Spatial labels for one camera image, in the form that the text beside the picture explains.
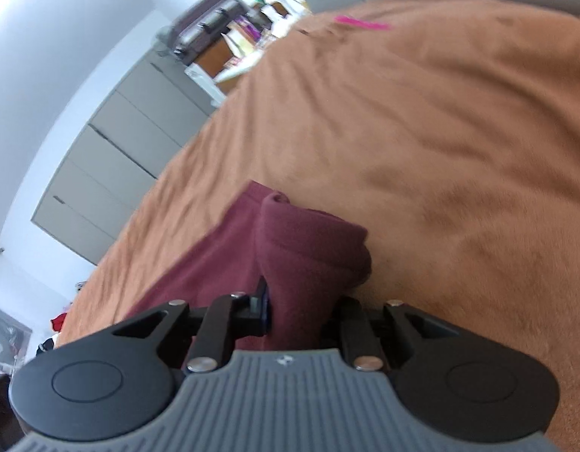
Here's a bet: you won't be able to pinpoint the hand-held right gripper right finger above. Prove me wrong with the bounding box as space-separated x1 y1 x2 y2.
320 296 461 374

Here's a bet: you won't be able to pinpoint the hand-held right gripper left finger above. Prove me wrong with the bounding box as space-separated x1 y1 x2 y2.
112 277 274 376

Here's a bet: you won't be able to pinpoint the maroon pants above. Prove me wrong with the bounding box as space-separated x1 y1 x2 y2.
122 180 372 352

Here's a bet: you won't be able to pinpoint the orange bed sheet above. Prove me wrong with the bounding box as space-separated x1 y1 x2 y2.
59 0 580 452

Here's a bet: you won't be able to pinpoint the beige built-in wardrobe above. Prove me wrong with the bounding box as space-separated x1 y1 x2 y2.
32 52 220 267

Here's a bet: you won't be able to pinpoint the grey printed curtain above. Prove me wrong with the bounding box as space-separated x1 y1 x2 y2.
0 301 32 369

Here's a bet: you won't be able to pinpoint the wooden desk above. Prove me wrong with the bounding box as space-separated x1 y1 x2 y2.
193 33 240 96

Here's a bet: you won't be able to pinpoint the dark purple suitcase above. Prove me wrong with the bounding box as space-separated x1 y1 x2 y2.
170 0 251 63

